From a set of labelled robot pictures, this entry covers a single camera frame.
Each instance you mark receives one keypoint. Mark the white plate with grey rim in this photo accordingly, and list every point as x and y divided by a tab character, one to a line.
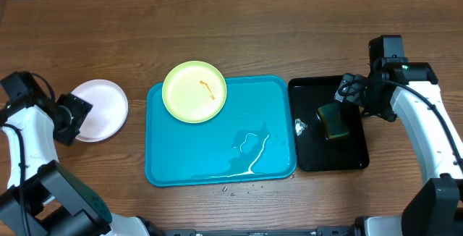
98	127

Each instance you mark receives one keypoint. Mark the black plastic tray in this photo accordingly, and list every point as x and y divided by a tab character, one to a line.
315	152

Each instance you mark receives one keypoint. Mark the green and yellow sponge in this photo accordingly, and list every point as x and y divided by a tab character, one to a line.
334	126

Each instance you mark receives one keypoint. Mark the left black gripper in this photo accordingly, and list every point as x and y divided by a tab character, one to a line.
85	108

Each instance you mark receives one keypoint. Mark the white plate with red smear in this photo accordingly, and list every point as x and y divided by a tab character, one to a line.
105	96

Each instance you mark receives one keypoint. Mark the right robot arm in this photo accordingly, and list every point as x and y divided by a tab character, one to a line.
410	92

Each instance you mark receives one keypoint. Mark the yellow-green plate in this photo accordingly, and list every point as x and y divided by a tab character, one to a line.
194	92

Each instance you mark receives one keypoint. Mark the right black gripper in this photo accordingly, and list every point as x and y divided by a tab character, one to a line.
350	89

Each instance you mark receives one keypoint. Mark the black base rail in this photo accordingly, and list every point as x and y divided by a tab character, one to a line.
351	230

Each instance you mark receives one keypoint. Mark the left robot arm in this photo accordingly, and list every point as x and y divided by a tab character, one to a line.
42	197

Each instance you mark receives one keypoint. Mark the blue plastic tray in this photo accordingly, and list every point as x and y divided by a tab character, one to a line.
250	139

